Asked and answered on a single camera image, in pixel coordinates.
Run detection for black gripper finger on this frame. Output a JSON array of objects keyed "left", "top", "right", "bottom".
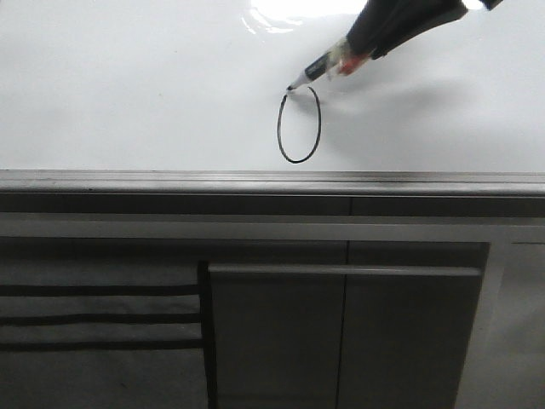
[
  {"left": 370, "top": 36, "right": 408, "bottom": 60},
  {"left": 347, "top": 0, "right": 468, "bottom": 54}
]

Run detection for black whiteboard marker with tape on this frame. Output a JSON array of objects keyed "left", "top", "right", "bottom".
[{"left": 286, "top": 37, "right": 370, "bottom": 92}]

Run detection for grey cabinet panel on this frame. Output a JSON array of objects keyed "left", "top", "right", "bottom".
[{"left": 209, "top": 242, "right": 489, "bottom": 408}]

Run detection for black slatted panel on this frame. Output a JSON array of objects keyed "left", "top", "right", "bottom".
[{"left": 1, "top": 239, "right": 217, "bottom": 408}]

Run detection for white whiteboard with aluminium frame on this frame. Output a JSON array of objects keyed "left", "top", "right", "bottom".
[{"left": 1, "top": 1, "right": 544, "bottom": 215}]

